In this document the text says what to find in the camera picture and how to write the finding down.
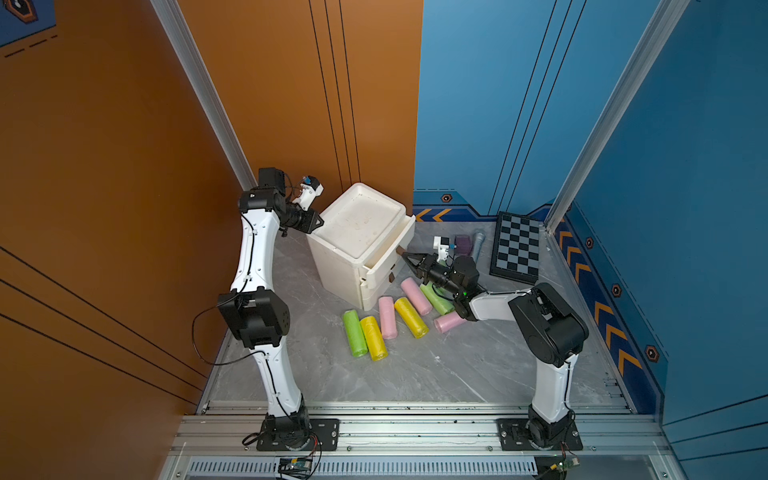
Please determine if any right green circuit board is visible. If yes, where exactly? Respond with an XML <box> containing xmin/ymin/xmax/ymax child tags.
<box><xmin>548</xmin><ymin>456</ymin><xmax>581</xmax><ymax>477</ymax></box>

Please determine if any black silver chessboard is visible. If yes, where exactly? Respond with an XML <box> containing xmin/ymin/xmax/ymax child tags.
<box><xmin>489</xmin><ymin>212</ymin><xmax>542</xmax><ymax>285</ymax></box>

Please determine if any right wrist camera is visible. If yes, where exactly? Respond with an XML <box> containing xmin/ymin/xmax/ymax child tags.
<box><xmin>433</xmin><ymin>236</ymin><xmax>452</xmax><ymax>264</ymax></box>

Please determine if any green roll leftmost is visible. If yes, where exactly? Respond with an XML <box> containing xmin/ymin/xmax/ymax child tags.
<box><xmin>342</xmin><ymin>310</ymin><xmax>368</xmax><ymax>358</ymax></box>

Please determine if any purple embossed cube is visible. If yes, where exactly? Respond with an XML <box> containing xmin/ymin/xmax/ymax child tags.
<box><xmin>454</xmin><ymin>235</ymin><xmax>473</xmax><ymax>256</ymax></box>

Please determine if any aluminium corner post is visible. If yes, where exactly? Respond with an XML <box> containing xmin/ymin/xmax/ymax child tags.
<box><xmin>544</xmin><ymin>0</ymin><xmax>689</xmax><ymax>234</ymax></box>
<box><xmin>150</xmin><ymin>0</ymin><xmax>257</xmax><ymax>190</ymax></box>

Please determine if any left green circuit board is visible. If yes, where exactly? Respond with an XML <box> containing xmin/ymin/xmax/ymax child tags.
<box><xmin>276</xmin><ymin>457</ymin><xmax>315</xmax><ymax>479</ymax></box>

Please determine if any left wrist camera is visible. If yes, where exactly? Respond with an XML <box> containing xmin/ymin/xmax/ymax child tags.
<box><xmin>293</xmin><ymin>175</ymin><xmax>324</xmax><ymax>211</ymax></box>

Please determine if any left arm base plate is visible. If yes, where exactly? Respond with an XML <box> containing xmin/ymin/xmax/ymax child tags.
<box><xmin>255</xmin><ymin>416</ymin><xmax>340</xmax><ymax>452</ymax></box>

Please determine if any green circuit board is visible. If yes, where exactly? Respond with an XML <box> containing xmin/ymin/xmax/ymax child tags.
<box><xmin>548</xmin><ymin>456</ymin><xmax>581</xmax><ymax>477</ymax></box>
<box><xmin>276</xmin><ymin>457</ymin><xmax>315</xmax><ymax>479</ymax></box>

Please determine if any green roll with label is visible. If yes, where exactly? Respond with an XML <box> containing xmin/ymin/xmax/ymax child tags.
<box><xmin>419</xmin><ymin>283</ymin><xmax>455</xmax><ymax>316</ymax></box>

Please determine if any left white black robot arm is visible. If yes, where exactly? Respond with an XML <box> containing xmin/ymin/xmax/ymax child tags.
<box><xmin>217</xmin><ymin>187</ymin><xmax>322</xmax><ymax>435</ymax></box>

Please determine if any left aluminium corner post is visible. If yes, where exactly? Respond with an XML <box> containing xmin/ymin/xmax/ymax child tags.
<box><xmin>150</xmin><ymin>0</ymin><xmax>257</xmax><ymax>190</ymax></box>

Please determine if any yellow roll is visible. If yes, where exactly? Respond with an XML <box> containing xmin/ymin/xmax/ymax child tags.
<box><xmin>360</xmin><ymin>316</ymin><xmax>388</xmax><ymax>361</ymax></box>
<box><xmin>394</xmin><ymin>297</ymin><xmax>429</xmax><ymax>339</ymax></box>

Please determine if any white three-drawer cabinet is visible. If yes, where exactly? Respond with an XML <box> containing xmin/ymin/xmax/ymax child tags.
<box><xmin>308</xmin><ymin>183</ymin><xmax>411</xmax><ymax>311</ymax></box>

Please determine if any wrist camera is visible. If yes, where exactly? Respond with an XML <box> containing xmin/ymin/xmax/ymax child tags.
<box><xmin>293</xmin><ymin>175</ymin><xmax>324</xmax><ymax>211</ymax></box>
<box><xmin>433</xmin><ymin>236</ymin><xmax>452</xmax><ymax>264</ymax></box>

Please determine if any yellow roll right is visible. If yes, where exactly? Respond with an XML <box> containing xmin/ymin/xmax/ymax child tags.
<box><xmin>394</xmin><ymin>297</ymin><xmax>429</xmax><ymax>339</ymax></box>

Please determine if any silver toy microphone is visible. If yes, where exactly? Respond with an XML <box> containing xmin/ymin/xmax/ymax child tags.
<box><xmin>471</xmin><ymin>230</ymin><xmax>486</xmax><ymax>263</ymax></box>

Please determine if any right aluminium corner post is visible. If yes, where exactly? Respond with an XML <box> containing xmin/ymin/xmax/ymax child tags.
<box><xmin>544</xmin><ymin>0</ymin><xmax>689</xmax><ymax>234</ymax></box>

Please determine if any yellow roll left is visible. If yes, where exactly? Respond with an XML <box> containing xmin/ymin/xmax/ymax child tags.
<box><xmin>360</xmin><ymin>316</ymin><xmax>388</xmax><ymax>361</ymax></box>

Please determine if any aluminium mounting rail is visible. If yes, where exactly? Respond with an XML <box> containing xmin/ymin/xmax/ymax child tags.
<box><xmin>160</xmin><ymin>400</ymin><xmax>684</xmax><ymax>479</ymax></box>

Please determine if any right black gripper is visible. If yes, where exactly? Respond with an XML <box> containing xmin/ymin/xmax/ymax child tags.
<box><xmin>403</xmin><ymin>253</ymin><xmax>464</xmax><ymax>299</ymax></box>

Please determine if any pink roll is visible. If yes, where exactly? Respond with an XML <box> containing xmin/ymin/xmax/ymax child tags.
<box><xmin>378</xmin><ymin>296</ymin><xmax>398</xmax><ymax>340</ymax></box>
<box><xmin>434</xmin><ymin>311</ymin><xmax>467</xmax><ymax>334</ymax></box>
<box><xmin>401</xmin><ymin>277</ymin><xmax>433</xmax><ymax>316</ymax></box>

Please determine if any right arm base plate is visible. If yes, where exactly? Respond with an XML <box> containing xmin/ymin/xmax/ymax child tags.
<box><xmin>496</xmin><ymin>416</ymin><xmax>583</xmax><ymax>452</ymax></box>

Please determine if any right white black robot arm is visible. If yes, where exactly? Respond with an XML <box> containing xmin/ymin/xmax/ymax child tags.
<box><xmin>397</xmin><ymin>248</ymin><xmax>589</xmax><ymax>445</ymax></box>

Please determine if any white drawer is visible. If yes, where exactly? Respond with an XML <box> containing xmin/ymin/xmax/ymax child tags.
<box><xmin>361</xmin><ymin>216</ymin><xmax>416</xmax><ymax>291</ymax></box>

